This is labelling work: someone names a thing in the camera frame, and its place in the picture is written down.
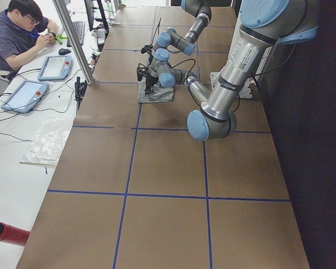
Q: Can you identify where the clear plastic bag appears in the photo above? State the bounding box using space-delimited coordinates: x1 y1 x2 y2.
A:
20 117 73 167

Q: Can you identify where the black keyboard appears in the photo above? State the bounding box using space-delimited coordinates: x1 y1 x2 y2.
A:
72 21 85 45

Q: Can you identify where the striped polo shirt white collar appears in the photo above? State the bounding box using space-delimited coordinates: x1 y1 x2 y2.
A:
137 79 174 104

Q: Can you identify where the black clamp tool on edge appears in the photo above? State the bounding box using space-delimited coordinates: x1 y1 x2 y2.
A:
74 76 87 113

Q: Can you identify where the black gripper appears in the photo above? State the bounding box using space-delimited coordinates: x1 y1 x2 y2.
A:
136 63 157 94
141 44 155 64

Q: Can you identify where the aluminium frame post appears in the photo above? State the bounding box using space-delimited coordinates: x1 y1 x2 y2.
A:
53 0 94 85

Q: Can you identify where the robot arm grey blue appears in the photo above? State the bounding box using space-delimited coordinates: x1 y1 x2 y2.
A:
137 1 320 141
141 1 212 65

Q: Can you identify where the seated person in blue shirt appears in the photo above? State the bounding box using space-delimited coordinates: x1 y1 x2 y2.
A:
0 1 59 75

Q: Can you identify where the black monitor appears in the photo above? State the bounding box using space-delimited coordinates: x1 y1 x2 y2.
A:
84 0 109 37

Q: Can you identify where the blue teach pendant near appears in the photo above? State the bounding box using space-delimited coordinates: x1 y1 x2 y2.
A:
1 80 49 113

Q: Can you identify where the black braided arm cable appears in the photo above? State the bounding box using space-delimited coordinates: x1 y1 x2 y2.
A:
136 58 197 85
151 16 162 48

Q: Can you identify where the blue teach pendant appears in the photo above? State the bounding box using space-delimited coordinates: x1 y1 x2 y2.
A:
1 80 49 113
38 55 73 81

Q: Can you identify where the blue teach pendant far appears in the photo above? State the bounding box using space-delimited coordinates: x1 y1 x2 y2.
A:
38 55 73 81

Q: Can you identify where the black computer mouse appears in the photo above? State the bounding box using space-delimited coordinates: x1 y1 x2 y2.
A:
58 48 71 55

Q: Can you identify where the red cylinder tube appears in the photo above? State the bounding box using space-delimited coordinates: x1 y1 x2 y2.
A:
0 222 30 247

